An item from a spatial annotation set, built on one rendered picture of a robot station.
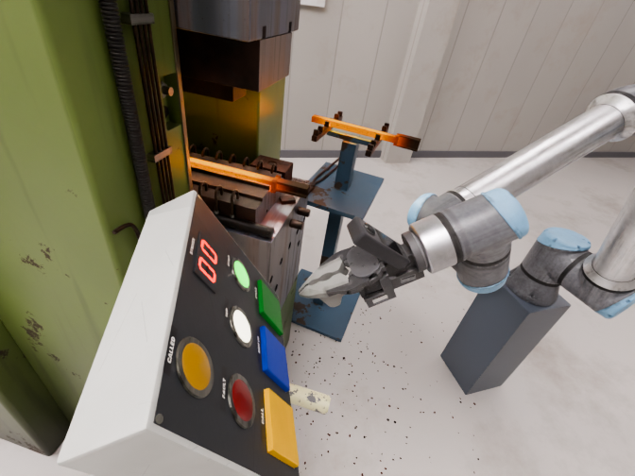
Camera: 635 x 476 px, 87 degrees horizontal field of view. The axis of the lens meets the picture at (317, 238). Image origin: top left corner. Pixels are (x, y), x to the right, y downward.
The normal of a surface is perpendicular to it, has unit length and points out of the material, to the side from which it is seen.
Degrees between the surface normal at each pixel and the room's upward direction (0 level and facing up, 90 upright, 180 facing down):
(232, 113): 90
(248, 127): 90
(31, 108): 90
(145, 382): 30
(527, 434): 0
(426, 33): 90
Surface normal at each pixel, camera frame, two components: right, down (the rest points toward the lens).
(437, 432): 0.13, -0.79
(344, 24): 0.29, 0.61
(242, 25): -0.25, 0.56
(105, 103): 0.96, 0.25
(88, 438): -0.37, -0.68
